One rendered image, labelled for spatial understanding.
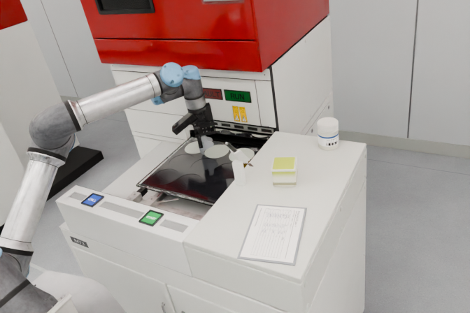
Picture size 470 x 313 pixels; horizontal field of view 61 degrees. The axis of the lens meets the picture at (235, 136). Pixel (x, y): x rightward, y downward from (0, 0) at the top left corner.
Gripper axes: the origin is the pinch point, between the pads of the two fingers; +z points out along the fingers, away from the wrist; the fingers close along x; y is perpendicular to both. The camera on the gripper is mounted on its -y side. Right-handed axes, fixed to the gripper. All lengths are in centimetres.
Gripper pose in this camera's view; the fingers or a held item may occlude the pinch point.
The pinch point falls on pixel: (201, 151)
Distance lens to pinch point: 159.4
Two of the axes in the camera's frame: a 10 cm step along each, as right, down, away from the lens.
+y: 9.7, -2.3, 1.0
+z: 1.5, 8.5, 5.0
